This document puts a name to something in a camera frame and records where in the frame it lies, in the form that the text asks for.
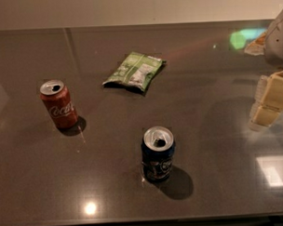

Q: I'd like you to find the red coca-cola can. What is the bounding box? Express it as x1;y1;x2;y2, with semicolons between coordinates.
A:
40;80;78;130

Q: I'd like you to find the green jalapeno chip bag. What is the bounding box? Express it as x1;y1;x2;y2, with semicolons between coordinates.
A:
102;52;166;91

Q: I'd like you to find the blue pepsi can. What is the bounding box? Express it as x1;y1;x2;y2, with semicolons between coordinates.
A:
141;126;175;182

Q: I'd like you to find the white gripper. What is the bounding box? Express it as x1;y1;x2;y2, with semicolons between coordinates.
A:
248;8;283;131

